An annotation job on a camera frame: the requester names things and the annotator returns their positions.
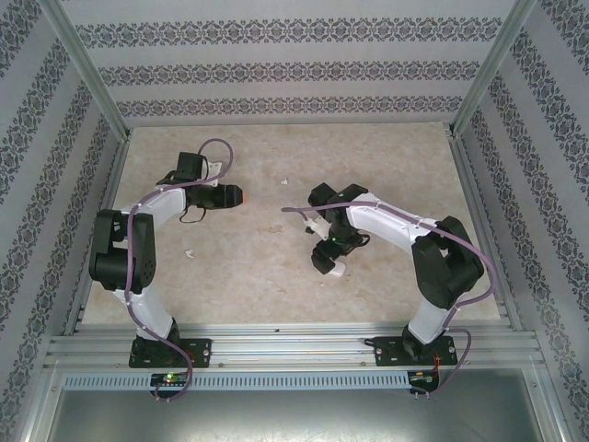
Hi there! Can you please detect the grey sheet metal panel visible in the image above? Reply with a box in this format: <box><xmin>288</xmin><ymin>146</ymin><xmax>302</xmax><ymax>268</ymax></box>
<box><xmin>45</xmin><ymin>389</ymin><xmax>567</xmax><ymax>442</ymax></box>

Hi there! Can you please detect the left controller circuit board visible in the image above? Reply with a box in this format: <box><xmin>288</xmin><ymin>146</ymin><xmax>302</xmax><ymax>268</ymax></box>
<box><xmin>150</xmin><ymin>372</ymin><xmax>191</xmax><ymax>388</ymax></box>

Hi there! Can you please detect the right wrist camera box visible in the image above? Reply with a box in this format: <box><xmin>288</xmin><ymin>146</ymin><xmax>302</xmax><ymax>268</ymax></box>
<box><xmin>303</xmin><ymin>217</ymin><xmax>329</xmax><ymax>238</ymax></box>

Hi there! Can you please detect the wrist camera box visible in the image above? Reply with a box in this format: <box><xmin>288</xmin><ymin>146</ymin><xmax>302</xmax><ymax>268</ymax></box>
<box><xmin>303</xmin><ymin>217</ymin><xmax>329</xmax><ymax>238</ymax></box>
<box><xmin>203</xmin><ymin>159</ymin><xmax>227</xmax><ymax>189</ymax></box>

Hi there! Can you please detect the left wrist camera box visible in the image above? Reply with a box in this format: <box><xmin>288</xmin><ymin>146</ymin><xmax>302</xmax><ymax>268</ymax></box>
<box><xmin>203</xmin><ymin>159</ymin><xmax>227</xmax><ymax>189</ymax></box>

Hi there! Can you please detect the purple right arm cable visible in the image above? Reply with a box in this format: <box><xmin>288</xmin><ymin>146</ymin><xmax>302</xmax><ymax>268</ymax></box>
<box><xmin>281</xmin><ymin>200</ymin><xmax>502</xmax><ymax>397</ymax></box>

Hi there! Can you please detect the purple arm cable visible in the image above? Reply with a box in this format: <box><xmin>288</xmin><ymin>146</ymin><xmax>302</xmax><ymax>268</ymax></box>
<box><xmin>124</xmin><ymin>137</ymin><xmax>238</xmax><ymax>401</ymax></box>
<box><xmin>281</xmin><ymin>200</ymin><xmax>502</xmax><ymax>397</ymax></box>

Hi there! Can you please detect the aluminium frame side rail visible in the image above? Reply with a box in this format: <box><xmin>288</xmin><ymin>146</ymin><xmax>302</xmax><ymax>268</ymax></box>
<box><xmin>449</xmin><ymin>135</ymin><xmax>525</xmax><ymax>332</ymax></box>
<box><xmin>62</xmin><ymin>135</ymin><xmax>134</xmax><ymax>335</ymax></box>

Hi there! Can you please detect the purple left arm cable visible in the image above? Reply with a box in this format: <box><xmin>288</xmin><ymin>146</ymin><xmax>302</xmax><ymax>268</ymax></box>
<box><xmin>124</xmin><ymin>137</ymin><xmax>238</xmax><ymax>401</ymax></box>

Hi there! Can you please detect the aluminium mounting rail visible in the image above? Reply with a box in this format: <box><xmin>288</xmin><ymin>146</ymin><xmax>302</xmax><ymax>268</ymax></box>
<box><xmin>43</xmin><ymin>321</ymin><xmax>540</xmax><ymax>370</ymax></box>

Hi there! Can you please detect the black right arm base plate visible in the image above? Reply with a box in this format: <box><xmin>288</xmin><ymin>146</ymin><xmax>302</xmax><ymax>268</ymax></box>
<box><xmin>372</xmin><ymin>334</ymin><xmax>457</xmax><ymax>368</ymax></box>

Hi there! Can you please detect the slotted grey cable tray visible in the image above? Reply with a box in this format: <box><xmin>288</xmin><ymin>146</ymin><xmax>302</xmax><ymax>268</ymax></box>
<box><xmin>61</xmin><ymin>371</ymin><xmax>411</xmax><ymax>391</ymax></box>

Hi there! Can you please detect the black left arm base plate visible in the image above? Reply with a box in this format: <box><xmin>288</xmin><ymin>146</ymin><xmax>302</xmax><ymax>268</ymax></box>
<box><xmin>130</xmin><ymin>337</ymin><xmax>214</xmax><ymax>370</ymax></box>

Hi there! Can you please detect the aluminium frame corner post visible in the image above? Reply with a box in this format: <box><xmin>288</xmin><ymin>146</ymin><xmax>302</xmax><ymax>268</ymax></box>
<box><xmin>448</xmin><ymin>0</ymin><xmax>538</xmax><ymax>139</ymax></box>
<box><xmin>43</xmin><ymin>0</ymin><xmax>133</xmax><ymax>140</ymax></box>

